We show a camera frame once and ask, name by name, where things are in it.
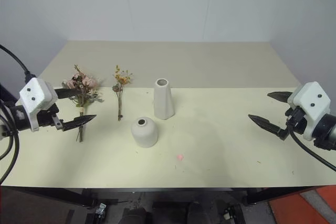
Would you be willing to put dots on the short round white vase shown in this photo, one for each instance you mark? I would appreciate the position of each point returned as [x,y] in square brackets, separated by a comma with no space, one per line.
[144,133]

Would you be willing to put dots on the orange floor mat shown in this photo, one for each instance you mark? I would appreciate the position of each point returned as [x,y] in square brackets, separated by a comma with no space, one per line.
[302,208]

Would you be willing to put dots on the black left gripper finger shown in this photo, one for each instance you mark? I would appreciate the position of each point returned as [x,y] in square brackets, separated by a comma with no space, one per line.
[67,93]
[78,121]

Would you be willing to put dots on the tall white ceramic vase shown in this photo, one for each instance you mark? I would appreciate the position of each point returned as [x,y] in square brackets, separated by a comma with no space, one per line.
[164,100]

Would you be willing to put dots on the black table frame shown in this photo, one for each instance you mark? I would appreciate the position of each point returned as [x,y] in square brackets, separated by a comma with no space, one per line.
[157,189]

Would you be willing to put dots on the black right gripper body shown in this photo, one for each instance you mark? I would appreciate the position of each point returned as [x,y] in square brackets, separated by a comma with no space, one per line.
[296,119]

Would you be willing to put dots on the pink dried flower bouquet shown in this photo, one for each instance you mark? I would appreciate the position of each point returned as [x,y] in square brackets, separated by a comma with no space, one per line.
[85,82]

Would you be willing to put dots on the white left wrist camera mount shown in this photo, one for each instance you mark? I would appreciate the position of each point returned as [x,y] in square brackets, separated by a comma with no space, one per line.
[34,98]

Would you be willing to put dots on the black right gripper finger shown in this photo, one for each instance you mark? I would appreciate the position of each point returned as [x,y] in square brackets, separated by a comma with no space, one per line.
[280,96]
[265,124]

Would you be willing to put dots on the black caster wheel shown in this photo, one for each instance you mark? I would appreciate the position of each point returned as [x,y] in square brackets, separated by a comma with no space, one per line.
[229,210]
[101,208]

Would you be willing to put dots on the small pink petal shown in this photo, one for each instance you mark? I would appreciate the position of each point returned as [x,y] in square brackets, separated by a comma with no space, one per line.
[180,157]

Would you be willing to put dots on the yellow dried flower sprig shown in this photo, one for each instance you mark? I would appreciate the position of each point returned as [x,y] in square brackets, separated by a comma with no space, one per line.
[121,78]

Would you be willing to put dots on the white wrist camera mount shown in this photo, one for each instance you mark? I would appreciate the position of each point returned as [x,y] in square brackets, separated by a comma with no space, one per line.
[309,103]
[34,98]

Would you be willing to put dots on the cream paper table cover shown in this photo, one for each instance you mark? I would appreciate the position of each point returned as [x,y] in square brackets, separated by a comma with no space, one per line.
[210,140]

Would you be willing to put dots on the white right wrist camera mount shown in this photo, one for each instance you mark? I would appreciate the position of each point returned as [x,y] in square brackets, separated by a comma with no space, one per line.
[309,103]

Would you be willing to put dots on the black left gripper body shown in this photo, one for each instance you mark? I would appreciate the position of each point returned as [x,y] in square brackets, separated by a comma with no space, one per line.
[46,119]

